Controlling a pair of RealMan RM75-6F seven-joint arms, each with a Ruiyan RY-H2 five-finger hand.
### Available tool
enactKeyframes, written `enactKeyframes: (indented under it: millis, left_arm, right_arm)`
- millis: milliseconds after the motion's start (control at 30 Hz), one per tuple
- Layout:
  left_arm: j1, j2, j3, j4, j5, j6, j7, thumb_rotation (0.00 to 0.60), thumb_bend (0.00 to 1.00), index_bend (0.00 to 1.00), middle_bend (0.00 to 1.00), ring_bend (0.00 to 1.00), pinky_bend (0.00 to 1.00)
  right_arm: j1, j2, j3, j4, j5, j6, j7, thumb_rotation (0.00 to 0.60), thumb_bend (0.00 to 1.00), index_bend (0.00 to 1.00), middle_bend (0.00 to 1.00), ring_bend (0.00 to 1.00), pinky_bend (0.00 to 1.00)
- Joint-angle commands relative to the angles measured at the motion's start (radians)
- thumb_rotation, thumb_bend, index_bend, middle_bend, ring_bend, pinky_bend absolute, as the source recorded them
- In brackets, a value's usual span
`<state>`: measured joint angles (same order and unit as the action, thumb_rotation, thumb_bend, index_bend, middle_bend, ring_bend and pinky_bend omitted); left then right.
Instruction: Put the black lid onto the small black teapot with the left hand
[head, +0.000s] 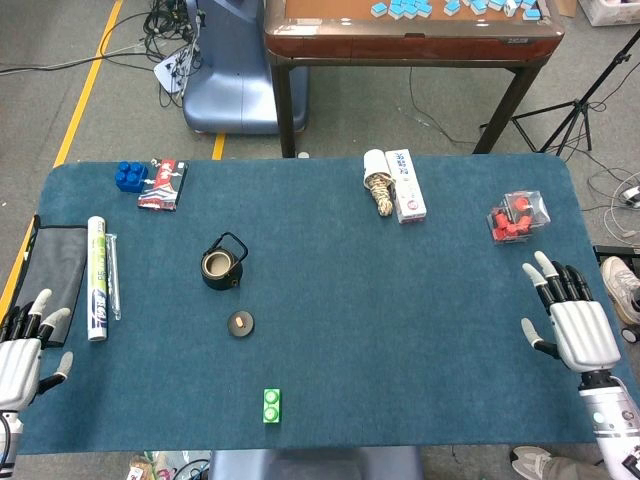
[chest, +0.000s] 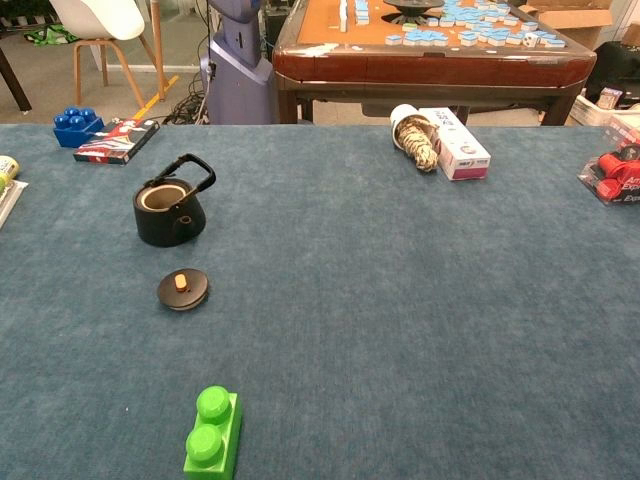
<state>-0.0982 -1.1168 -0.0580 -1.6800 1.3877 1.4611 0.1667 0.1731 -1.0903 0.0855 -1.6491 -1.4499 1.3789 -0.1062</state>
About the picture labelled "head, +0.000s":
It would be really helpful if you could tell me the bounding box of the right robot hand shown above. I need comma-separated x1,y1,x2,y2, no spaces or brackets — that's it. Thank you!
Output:
519,250,622,374

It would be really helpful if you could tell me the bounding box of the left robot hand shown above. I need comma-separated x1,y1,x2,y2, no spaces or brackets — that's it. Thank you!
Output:
0,288,75,414

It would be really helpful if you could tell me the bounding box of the black teapot lid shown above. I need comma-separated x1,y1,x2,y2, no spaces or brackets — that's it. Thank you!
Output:
227,309,255,338

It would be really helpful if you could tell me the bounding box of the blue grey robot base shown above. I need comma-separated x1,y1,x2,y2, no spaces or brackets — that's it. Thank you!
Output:
182,0,310,136

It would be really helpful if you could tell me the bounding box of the black cast iron teapot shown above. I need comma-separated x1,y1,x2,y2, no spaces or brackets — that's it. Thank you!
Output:
200,231,250,292

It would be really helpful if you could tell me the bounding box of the beige sneaker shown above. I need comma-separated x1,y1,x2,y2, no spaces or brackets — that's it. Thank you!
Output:
599,255,640,326

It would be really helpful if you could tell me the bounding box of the grey zip pouch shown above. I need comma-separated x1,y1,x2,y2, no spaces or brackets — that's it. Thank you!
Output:
8,214,90,348

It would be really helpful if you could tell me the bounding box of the white green film roll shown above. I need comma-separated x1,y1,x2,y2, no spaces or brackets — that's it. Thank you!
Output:
86,215,110,343

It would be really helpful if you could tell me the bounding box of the clear plastic tube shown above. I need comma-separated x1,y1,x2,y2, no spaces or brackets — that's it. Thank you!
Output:
105,232,123,322

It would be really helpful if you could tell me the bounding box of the khaki trouser leg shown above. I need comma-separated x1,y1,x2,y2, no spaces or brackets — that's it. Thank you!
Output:
542,455,616,480

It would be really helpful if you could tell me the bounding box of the clear box of red pieces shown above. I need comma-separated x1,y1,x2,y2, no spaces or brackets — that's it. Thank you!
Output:
486,189,552,246

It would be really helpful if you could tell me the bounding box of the grey white sneaker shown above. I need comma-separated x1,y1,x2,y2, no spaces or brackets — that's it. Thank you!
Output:
510,445,554,480

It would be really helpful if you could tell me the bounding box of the colourful snack bag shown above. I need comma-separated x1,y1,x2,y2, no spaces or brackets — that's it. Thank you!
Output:
125,452,169,480

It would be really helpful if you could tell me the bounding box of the blue toy brick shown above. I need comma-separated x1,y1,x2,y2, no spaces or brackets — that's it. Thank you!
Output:
114,160,150,194

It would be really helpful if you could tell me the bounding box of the black tripod stand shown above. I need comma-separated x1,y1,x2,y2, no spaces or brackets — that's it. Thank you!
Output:
479,34,640,156

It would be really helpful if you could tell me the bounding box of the white toothpaste box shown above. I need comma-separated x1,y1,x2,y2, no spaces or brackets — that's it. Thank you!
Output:
384,148,428,225

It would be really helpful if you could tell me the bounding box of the red illustrated card pack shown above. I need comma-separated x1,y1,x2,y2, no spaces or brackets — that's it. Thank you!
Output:
137,158,189,213

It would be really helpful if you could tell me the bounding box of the blue felt table mat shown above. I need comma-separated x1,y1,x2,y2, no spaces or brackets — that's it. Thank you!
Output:
9,153,640,456

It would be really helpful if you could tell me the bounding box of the green toy brick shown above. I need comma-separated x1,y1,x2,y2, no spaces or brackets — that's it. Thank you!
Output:
262,387,283,426

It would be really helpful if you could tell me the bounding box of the white paper cup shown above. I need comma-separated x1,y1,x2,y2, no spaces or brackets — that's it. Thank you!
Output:
362,148,392,190

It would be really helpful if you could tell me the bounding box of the blue grey robot torso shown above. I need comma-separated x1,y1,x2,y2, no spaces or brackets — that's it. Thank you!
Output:
208,446,425,480

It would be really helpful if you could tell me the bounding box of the white power strip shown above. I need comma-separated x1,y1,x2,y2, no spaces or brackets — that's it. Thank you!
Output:
153,47,199,96

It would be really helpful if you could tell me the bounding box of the brown mahjong table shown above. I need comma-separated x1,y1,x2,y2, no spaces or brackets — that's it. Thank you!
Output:
263,0,566,159

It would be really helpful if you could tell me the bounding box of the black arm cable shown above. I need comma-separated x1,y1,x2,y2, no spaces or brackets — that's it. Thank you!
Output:
0,413,12,469

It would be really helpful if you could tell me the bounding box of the white cable tangle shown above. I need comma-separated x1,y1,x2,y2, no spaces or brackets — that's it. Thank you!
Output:
582,169,640,241

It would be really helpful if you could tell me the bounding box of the beige rope bundle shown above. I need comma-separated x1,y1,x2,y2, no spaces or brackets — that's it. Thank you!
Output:
367,172,397,218

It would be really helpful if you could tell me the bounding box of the thin black floor cable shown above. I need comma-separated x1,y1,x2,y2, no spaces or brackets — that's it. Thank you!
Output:
408,67,479,147

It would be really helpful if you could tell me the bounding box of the black cable bundle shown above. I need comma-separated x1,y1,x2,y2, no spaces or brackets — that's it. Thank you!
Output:
142,0,204,109

